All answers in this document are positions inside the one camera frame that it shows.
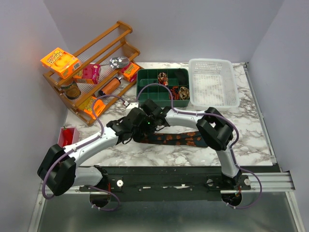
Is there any dark orange-patterned necktie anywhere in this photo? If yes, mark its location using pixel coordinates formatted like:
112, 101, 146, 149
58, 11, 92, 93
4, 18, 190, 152
140, 131, 208, 148

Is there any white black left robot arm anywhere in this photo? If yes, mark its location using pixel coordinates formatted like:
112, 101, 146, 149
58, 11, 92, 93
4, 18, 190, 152
37, 107, 156, 196

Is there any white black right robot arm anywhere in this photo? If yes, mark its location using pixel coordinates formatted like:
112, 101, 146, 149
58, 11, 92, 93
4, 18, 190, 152
140, 99, 241, 189

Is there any rolled orange black tie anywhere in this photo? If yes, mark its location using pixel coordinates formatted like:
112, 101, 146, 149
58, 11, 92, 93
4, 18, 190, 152
170, 86, 180, 101

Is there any rolled beige patterned tie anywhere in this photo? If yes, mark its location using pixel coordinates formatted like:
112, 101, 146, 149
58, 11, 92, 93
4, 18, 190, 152
179, 86, 190, 100

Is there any rolled tie top compartment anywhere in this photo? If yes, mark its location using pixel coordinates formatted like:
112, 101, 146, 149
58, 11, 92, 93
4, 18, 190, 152
157, 72, 169, 86

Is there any green compartment organizer tray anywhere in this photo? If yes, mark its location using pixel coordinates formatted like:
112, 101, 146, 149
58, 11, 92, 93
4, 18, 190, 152
137, 68, 190, 108

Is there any orange black bottle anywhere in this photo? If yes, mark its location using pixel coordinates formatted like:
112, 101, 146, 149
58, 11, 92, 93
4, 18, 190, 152
98, 77, 121, 96

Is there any black cloth in tray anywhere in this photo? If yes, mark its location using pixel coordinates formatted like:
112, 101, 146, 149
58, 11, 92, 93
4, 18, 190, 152
175, 69, 188, 85

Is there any small orange pink box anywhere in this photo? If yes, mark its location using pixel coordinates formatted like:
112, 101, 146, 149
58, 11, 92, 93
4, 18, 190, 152
119, 62, 140, 82

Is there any lower orange sponge box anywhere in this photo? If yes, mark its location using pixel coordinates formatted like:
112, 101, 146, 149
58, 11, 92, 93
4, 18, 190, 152
78, 96, 106, 120

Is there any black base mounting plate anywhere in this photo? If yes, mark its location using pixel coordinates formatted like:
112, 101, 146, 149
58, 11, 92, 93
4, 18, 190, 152
79, 165, 256, 203

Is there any white plastic basket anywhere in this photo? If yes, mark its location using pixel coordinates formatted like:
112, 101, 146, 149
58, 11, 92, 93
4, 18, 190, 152
188, 58, 240, 111

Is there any pink plastic bin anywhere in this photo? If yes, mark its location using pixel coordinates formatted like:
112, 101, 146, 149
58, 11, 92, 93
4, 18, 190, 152
57, 127, 80, 147

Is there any silver metal spoon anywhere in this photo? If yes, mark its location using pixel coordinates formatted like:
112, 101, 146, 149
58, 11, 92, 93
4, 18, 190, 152
100, 56, 130, 69

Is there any wooden three-tier rack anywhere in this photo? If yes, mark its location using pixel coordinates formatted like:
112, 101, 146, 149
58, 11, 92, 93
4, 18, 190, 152
41, 21, 140, 126

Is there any pink sponge box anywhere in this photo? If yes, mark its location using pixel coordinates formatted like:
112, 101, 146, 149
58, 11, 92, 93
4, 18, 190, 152
73, 64, 101, 85

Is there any red toy pepper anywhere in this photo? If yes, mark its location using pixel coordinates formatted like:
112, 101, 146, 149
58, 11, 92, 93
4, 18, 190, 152
62, 127, 73, 146

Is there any food can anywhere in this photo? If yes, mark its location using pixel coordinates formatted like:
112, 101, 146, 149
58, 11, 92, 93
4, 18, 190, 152
61, 79, 81, 100

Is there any large orange sponge box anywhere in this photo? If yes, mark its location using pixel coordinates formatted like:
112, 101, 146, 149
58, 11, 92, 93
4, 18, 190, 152
41, 47, 81, 79

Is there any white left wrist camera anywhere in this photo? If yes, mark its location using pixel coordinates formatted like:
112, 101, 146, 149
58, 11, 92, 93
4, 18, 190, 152
126, 102, 139, 111

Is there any aluminium frame rail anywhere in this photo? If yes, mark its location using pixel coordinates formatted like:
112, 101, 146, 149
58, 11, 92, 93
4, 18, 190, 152
221, 172, 295, 193

